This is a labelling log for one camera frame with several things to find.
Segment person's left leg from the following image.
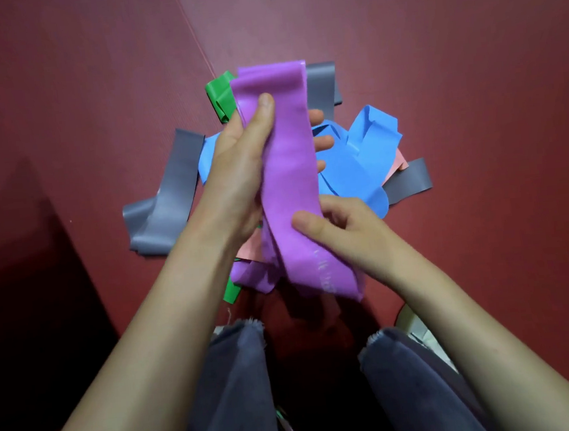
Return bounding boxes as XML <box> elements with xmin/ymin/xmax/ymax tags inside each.
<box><xmin>170</xmin><ymin>317</ymin><xmax>282</xmax><ymax>431</ymax></box>

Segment person's right forearm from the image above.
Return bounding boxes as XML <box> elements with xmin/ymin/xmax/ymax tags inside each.
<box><xmin>383</xmin><ymin>247</ymin><xmax>569</xmax><ymax>431</ymax></box>

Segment person's right shoe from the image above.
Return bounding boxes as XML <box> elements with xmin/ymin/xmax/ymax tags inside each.
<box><xmin>394</xmin><ymin>300</ymin><xmax>458</xmax><ymax>377</ymax></box>

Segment green resistance band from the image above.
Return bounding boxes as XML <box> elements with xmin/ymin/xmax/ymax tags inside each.
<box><xmin>202</xmin><ymin>70</ymin><xmax>259</xmax><ymax>306</ymax></box>

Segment purple resistance band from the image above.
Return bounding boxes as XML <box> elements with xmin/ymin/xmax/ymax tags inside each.
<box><xmin>211</xmin><ymin>57</ymin><xmax>367</xmax><ymax>313</ymax></box>

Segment blue resistance band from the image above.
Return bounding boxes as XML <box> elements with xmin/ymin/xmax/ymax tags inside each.
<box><xmin>193</xmin><ymin>101</ymin><xmax>410</xmax><ymax>235</ymax></box>

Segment person's right hand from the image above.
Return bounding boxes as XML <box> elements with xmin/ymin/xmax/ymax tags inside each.
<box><xmin>289</xmin><ymin>187</ymin><xmax>411</xmax><ymax>297</ymax></box>

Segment person's left hand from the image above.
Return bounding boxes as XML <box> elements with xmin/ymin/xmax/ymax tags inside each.
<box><xmin>182</xmin><ymin>87</ymin><xmax>343</xmax><ymax>251</ymax></box>

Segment person's left forearm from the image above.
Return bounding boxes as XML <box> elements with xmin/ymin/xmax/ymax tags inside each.
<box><xmin>14</xmin><ymin>226</ymin><xmax>254</xmax><ymax>431</ymax></box>

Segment pink resistance band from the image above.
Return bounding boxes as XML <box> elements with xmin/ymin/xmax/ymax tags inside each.
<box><xmin>226</xmin><ymin>148</ymin><xmax>417</xmax><ymax>267</ymax></box>

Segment grey resistance band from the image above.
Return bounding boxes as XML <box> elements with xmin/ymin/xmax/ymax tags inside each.
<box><xmin>110</xmin><ymin>53</ymin><xmax>438</xmax><ymax>260</ymax></box>

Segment person's leg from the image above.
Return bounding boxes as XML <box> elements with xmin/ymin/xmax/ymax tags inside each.
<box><xmin>356</xmin><ymin>319</ymin><xmax>491</xmax><ymax>431</ymax></box>
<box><xmin>170</xmin><ymin>317</ymin><xmax>282</xmax><ymax>431</ymax></box>

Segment person's right leg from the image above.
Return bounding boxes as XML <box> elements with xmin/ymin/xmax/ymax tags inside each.
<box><xmin>356</xmin><ymin>319</ymin><xmax>491</xmax><ymax>431</ymax></box>

